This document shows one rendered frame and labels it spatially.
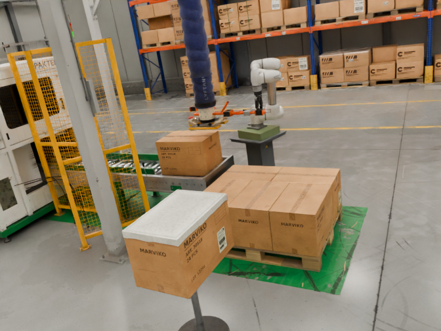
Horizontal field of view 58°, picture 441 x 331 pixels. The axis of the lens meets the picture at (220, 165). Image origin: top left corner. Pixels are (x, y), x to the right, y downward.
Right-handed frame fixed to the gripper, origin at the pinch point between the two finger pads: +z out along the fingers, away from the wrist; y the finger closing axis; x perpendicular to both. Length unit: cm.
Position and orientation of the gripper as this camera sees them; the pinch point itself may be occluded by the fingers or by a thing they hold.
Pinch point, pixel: (259, 111)
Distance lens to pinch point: 403.4
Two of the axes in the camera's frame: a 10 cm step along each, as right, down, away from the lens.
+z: 1.4, 9.3, 3.4
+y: -4.4, 3.6, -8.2
